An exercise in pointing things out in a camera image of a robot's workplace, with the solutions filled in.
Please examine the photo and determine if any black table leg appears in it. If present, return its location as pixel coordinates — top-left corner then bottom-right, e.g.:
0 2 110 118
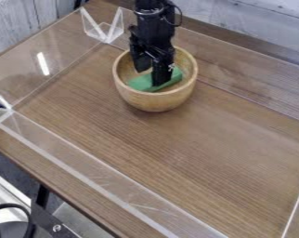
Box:
36 185 49 208

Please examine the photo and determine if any black cable loop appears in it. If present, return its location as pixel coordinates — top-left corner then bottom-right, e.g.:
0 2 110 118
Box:
0 203 37 238

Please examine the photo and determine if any clear acrylic corner bracket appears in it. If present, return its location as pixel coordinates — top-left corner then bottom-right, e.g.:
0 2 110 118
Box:
78 7 125 44

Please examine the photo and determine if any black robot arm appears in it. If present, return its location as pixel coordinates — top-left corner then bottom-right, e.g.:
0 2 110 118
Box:
129 0 174 86

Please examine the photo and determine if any green rectangular block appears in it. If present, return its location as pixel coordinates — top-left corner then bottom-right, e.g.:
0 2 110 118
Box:
126 67 184 93

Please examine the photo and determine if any brown wooden bowl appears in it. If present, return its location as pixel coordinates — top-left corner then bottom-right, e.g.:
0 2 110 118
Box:
113 46 198 112

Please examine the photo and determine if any clear acrylic front barrier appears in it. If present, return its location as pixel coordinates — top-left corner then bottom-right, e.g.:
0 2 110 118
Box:
0 96 228 238

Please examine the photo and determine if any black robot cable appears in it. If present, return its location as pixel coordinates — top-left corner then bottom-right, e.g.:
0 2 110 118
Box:
160 0 184 28

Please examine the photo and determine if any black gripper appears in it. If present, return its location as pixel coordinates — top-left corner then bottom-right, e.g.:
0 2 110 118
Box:
129 7 174 86

